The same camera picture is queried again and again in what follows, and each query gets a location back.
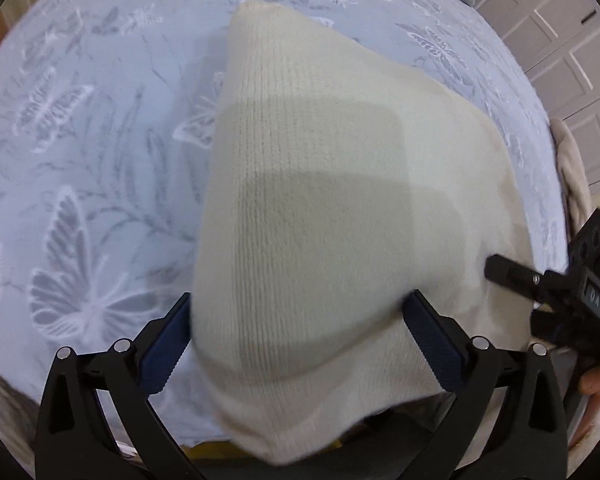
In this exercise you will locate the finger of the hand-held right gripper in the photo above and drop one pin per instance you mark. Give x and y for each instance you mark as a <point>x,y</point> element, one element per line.
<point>512,272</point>
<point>550,327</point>

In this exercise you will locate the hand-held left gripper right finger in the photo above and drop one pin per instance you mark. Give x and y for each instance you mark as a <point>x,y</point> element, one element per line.
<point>435,345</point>

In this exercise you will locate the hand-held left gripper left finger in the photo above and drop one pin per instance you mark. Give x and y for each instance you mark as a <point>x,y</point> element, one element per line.
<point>165,355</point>

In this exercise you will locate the cream knit cardigan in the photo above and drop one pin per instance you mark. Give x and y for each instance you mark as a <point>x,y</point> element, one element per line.
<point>330,185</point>

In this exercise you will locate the person's right hand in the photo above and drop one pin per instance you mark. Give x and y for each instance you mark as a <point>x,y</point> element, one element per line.
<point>594,384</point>

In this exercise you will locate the cream folded cloth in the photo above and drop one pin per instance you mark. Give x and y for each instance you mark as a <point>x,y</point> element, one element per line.
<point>572,175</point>

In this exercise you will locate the butterfly print bed sheet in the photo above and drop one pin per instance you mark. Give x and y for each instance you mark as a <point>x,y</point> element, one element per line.
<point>80,135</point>

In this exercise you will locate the white panelled wardrobe doors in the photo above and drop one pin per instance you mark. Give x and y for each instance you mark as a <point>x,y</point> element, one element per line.
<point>555,35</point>

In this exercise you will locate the beige curtain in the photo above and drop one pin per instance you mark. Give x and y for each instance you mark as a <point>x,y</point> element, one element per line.
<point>10,20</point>

